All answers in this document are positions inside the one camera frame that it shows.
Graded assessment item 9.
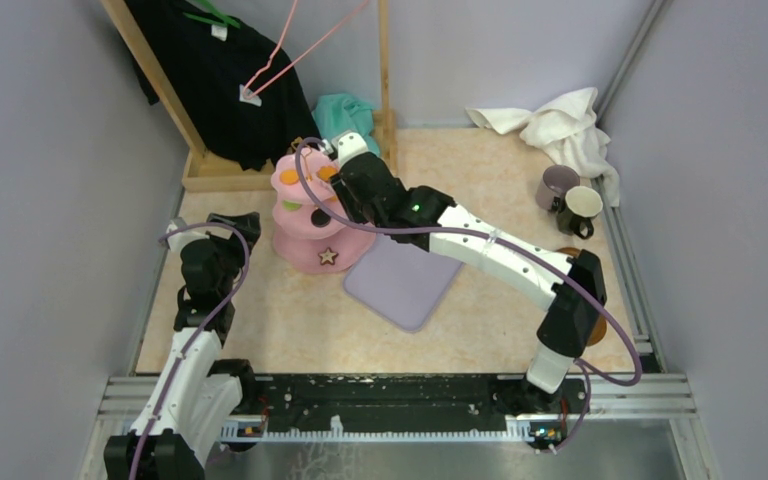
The green macaron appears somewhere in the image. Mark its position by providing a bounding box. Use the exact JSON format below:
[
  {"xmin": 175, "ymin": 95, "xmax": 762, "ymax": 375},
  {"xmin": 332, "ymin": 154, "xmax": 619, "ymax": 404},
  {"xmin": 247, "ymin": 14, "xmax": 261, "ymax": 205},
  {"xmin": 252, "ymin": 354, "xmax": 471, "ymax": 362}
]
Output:
[{"xmin": 282, "ymin": 201, "xmax": 302, "ymax": 212}]

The orange macaron top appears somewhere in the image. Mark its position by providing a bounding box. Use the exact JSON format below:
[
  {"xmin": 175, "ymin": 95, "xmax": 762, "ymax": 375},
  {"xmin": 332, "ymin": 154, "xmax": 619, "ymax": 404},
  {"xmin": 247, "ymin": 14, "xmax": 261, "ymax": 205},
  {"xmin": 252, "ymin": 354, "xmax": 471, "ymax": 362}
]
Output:
[{"xmin": 316, "ymin": 165, "xmax": 338, "ymax": 182}]

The orange macaron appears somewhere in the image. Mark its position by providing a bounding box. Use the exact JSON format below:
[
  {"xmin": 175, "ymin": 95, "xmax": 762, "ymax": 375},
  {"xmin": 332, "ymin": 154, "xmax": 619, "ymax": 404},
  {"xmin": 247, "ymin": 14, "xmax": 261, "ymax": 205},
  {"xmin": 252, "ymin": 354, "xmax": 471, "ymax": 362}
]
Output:
[
  {"xmin": 279, "ymin": 170, "xmax": 300, "ymax": 186},
  {"xmin": 316, "ymin": 165, "xmax": 338, "ymax": 182}
]

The black macaron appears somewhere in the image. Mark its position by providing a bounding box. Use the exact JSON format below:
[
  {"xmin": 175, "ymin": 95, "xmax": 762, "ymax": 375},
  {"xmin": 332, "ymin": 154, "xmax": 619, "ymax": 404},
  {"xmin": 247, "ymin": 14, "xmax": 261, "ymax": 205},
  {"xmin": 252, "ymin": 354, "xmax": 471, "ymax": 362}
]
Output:
[{"xmin": 310, "ymin": 208, "xmax": 332, "ymax": 228}]

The pink three-tier cake stand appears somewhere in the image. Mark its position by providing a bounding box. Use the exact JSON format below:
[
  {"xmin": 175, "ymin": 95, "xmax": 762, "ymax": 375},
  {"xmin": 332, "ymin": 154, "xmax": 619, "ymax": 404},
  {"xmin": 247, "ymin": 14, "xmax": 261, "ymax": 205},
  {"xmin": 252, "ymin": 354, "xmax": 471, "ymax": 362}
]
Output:
[{"xmin": 270, "ymin": 147, "xmax": 376, "ymax": 274}]

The brown star cookie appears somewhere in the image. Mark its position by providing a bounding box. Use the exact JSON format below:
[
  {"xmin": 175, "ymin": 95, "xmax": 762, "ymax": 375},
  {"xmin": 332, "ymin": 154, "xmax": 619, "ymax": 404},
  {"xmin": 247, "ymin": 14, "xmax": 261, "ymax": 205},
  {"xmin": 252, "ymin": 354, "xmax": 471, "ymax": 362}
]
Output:
[{"xmin": 318, "ymin": 247, "xmax": 339, "ymax": 266}]

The lavender serving tray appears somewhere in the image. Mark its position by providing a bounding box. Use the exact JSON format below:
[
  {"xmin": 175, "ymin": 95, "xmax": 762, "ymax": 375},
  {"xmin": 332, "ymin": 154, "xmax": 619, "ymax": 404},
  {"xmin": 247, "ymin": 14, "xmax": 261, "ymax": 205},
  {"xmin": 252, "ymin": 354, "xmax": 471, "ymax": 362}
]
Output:
[{"xmin": 343, "ymin": 235, "xmax": 463, "ymax": 333}]

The purple mug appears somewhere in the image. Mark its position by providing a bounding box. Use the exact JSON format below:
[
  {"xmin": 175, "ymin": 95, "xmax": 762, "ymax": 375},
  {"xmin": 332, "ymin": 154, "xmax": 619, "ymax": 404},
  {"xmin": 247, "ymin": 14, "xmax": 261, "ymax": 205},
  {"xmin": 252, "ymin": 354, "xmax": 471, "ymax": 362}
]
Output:
[{"xmin": 535, "ymin": 165, "xmax": 580, "ymax": 212}]

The brown saucer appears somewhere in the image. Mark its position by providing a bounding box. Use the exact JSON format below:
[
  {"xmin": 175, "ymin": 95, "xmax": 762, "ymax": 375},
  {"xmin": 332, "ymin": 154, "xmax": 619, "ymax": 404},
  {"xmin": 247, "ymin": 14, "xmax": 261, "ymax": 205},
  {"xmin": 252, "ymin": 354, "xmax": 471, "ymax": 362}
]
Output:
[
  {"xmin": 586, "ymin": 315, "xmax": 608, "ymax": 347},
  {"xmin": 557, "ymin": 247, "xmax": 581, "ymax": 258}
]

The black cream-lined mug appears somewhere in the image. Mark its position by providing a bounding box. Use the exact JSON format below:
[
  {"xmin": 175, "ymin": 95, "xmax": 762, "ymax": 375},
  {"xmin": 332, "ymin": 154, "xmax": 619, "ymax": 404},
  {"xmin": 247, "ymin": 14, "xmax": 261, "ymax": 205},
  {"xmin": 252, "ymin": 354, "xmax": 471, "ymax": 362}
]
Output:
[{"xmin": 556, "ymin": 186, "xmax": 604, "ymax": 240}]

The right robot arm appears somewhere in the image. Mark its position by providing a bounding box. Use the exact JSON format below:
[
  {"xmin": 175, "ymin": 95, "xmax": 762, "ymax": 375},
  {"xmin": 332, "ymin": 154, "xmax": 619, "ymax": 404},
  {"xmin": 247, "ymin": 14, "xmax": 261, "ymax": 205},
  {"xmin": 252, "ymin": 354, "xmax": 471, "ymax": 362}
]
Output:
[{"xmin": 329, "ymin": 152, "xmax": 606, "ymax": 412}]

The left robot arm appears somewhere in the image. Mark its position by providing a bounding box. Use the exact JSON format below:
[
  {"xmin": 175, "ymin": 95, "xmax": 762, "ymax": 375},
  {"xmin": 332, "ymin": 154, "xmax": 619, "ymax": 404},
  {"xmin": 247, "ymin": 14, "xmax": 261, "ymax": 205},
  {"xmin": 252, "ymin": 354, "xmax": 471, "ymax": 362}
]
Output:
[{"xmin": 103, "ymin": 212, "xmax": 261, "ymax": 479}]

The wooden clothes rack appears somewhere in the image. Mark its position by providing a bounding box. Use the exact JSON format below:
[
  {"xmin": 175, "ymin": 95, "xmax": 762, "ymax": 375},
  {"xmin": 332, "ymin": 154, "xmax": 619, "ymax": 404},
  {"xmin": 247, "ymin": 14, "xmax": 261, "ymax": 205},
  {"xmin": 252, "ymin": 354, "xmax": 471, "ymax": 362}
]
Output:
[{"xmin": 101, "ymin": 0, "xmax": 398, "ymax": 192}]

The teal cloth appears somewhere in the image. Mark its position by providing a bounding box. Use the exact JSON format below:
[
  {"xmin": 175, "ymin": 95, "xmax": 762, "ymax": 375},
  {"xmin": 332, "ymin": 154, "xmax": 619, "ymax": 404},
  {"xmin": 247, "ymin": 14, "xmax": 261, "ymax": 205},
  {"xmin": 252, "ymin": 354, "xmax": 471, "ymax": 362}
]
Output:
[{"xmin": 312, "ymin": 93, "xmax": 381, "ymax": 155}]

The pink clothes hanger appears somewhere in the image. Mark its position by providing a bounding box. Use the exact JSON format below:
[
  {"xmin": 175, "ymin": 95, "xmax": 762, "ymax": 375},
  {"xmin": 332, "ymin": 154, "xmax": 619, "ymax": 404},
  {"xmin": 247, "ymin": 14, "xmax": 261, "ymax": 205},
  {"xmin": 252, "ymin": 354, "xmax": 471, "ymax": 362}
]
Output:
[{"xmin": 239, "ymin": 0, "xmax": 371, "ymax": 103}]

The black t-shirt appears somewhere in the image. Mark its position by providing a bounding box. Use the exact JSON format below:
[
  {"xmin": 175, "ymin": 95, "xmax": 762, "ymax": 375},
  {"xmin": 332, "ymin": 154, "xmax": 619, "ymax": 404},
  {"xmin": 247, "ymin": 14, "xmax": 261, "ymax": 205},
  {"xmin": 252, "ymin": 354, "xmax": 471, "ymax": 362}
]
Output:
[{"xmin": 127, "ymin": 1, "xmax": 320, "ymax": 170}]

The white towel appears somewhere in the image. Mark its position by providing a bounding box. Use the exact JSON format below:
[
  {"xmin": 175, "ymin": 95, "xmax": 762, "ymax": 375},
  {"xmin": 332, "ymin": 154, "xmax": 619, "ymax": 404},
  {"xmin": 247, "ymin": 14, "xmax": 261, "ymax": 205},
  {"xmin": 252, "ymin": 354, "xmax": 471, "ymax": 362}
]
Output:
[{"xmin": 465, "ymin": 87, "xmax": 621, "ymax": 208}]

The green clothes hanger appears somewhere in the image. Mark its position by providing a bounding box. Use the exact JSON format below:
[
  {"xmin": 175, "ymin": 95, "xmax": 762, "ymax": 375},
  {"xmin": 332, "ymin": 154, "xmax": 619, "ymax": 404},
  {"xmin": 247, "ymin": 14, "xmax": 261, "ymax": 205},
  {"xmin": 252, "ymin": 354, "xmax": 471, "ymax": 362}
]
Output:
[{"xmin": 182, "ymin": 0, "xmax": 241, "ymax": 29}]

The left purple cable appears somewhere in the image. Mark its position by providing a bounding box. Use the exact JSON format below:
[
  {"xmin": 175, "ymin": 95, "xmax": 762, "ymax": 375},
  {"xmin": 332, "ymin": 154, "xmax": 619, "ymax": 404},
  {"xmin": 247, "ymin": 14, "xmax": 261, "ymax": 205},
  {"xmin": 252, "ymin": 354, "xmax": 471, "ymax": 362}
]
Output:
[{"xmin": 128, "ymin": 223, "xmax": 251, "ymax": 480}]

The purple cable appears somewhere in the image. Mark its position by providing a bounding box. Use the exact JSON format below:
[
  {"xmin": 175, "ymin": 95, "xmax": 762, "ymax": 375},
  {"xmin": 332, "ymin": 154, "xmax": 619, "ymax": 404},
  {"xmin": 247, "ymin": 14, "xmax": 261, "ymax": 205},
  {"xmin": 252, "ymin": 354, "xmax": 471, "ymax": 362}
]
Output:
[
  {"xmin": 294, "ymin": 137, "xmax": 644, "ymax": 455},
  {"xmin": 128, "ymin": 223, "xmax": 251, "ymax": 480}
]

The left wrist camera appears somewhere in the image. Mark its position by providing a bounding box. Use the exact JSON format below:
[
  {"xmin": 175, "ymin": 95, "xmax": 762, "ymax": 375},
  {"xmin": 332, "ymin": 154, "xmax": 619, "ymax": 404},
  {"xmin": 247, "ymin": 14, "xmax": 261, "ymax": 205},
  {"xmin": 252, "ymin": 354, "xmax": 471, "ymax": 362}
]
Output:
[{"xmin": 158, "ymin": 217, "xmax": 208, "ymax": 254}]

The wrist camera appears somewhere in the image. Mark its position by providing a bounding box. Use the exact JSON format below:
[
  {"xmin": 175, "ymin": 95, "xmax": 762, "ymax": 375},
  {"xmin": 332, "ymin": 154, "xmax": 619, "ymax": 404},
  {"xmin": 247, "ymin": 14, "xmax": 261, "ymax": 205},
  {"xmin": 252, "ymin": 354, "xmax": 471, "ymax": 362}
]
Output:
[
  {"xmin": 158, "ymin": 217, "xmax": 208, "ymax": 254},
  {"xmin": 333, "ymin": 131, "xmax": 369, "ymax": 167}
]

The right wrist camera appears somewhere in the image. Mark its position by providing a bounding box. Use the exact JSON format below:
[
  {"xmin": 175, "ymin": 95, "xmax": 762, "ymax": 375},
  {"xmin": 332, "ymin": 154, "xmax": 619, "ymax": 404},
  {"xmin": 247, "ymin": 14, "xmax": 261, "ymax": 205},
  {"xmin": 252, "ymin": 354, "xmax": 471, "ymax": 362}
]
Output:
[{"xmin": 333, "ymin": 131, "xmax": 369, "ymax": 167}]

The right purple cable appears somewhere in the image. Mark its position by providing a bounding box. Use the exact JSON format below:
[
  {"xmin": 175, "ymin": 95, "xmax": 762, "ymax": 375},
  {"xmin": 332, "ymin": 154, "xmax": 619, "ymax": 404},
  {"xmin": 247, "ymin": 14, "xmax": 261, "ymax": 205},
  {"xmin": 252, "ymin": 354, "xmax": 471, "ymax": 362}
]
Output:
[{"xmin": 294, "ymin": 137, "xmax": 644, "ymax": 455}]

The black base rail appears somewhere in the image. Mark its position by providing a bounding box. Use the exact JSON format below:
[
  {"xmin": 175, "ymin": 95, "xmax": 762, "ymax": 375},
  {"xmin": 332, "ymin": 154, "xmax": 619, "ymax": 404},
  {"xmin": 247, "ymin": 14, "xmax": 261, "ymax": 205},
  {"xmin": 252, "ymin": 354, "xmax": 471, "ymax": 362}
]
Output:
[{"xmin": 95, "ymin": 372, "xmax": 697, "ymax": 445}]

